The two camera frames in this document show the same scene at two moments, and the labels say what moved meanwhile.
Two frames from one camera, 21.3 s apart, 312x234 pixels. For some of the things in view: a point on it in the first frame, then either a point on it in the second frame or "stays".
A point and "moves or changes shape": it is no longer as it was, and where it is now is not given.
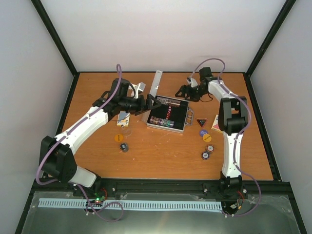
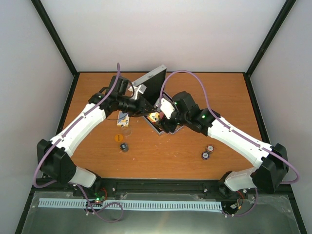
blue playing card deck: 123,119 stays
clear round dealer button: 126,131 stays
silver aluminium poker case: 173,113 moves or changes shape
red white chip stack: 210,148 stays
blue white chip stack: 205,155 stays
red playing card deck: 215,126 moves or changes shape
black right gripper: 183,88 -> 166,126
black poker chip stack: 124,147 stays
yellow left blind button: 118,138 stays
